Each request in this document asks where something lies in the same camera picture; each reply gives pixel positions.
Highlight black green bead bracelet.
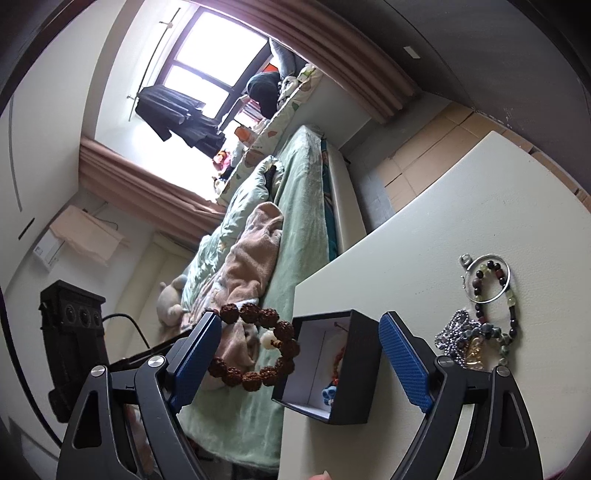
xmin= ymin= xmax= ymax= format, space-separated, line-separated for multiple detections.
xmin=464 ymin=260 xmax=521 ymax=358

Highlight silver ball chain necklace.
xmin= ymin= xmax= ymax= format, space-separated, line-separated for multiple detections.
xmin=434 ymin=309 xmax=472 ymax=369

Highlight brown rudraksha bead bracelet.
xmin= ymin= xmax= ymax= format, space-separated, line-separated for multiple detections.
xmin=206 ymin=301 xmax=302 ymax=393

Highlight silver bangle with charm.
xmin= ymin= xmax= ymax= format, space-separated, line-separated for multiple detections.
xmin=459 ymin=253 xmax=515 ymax=306

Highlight gold butterfly brooch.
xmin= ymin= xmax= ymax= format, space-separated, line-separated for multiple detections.
xmin=464 ymin=336 xmax=485 ymax=371

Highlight black jewelry box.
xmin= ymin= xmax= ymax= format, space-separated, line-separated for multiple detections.
xmin=271 ymin=310 xmax=382 ymax=426

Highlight right hand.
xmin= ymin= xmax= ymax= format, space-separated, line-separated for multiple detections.
xmin=308 ymin=471 xmax=332 ymax=480

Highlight beige plush toy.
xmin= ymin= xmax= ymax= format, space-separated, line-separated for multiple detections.
xmin=156 ymin=274 xmax=187 ymax=327

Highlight green bed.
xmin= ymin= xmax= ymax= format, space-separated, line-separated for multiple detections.
xmin=178 ymin=126 xmax=339 ymax=472

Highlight pink curtain left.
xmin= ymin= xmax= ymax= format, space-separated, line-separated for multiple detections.
xmin=78 ymin=137 xmax=225 ymax=244

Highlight pink curtain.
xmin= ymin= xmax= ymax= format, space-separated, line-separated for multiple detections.
xmin=78 ymin=137 xmax=225 ymax=244
xmin=199 ymin=0 xmax=420 ymax=124

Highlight pink plush blanket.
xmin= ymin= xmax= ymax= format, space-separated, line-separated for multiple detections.
xmin=181 ymin=202 xmax=283 ymax=373

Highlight red blue knot charm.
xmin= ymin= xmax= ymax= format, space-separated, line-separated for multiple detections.
xmin=322 ymin=347 xmax=346 ymax=407

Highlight dark hanging clothes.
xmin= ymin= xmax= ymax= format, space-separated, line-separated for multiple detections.
xmin=135 ymin=84 xmax=225 ymax=158

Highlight floral green pillow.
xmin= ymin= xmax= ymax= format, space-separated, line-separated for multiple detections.
xmin=198 ymin=156 xmax=276 ymax=263

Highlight floral window seat cushion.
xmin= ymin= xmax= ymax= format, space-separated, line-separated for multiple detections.
xmin=215 ymin=63 xmax=324 ymax=206

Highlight pink curtain right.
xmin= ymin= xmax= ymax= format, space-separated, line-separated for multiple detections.
xmin=199 ymin=0 xmax=420 ymax=124

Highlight black cable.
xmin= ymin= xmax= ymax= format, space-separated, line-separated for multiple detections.
xmin=101 ymin=313 xmax=153 ymax=354

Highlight beige cloth on wall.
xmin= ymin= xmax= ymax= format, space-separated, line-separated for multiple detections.
xmin=49 ymin=205 xmax=128 ymax=265

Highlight white wall switch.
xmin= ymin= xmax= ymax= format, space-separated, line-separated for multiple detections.
xmin=404 ymin=46 xmax=421 ymax=60

